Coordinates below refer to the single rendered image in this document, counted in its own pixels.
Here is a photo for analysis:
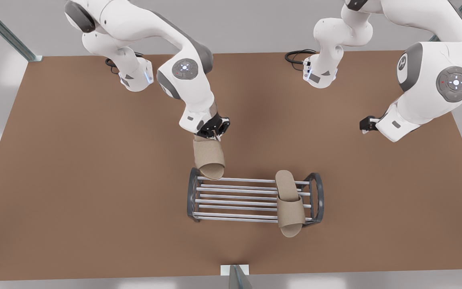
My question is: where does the silver frame post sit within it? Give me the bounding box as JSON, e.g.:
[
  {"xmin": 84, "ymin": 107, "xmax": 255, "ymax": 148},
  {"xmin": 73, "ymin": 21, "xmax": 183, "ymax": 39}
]
[
  {"xmin": 0, "ymin": 0, "xmax": 43, "ymax": 63},
  {"xmin": 429, "ymin": 0, "xmax": 462, "ymax": 42},
  {"xmin": 220, "ymin": 264, "xmax": 252, "ymax": 289}
]

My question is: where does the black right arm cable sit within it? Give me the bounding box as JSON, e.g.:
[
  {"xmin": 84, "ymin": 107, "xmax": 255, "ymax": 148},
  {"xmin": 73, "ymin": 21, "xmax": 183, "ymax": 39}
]
[{"xmin": 105, "ymin": 52, "xmax": 145, "ymax": 75}]

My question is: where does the grey metal shoe rack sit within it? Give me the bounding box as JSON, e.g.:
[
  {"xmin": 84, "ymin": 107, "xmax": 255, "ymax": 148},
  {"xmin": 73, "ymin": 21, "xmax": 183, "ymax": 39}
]
[{"xmin": 187, "ymin": 167, "xmax": 324, "ymax": 226}]

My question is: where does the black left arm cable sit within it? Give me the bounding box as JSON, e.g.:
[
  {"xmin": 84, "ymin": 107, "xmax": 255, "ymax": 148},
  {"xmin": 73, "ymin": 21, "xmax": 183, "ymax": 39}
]
[{"xmin": 285, "ymin": 49, "xmax": 318, "ymax": 72}]

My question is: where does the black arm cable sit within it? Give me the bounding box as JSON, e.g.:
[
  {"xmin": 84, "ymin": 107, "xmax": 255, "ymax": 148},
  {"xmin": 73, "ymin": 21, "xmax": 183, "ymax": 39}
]
[
  {"xmin": 105, "ymin": 52, "xmax": 145, "ymax": 75},
  {"xmin": 285, "ymin": 49, "xmax": 318, "ymax": 72}
]

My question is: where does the beige slipper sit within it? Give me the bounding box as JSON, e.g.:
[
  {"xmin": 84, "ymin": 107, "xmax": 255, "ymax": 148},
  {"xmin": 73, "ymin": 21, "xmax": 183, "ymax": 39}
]
[
  {"xmin": 193, "ymin": 135, "xmax": 226, "ymax": 180},
  {"xmin": 275, "ymin": 170, "xmax": 306, "ymax": 238}
]

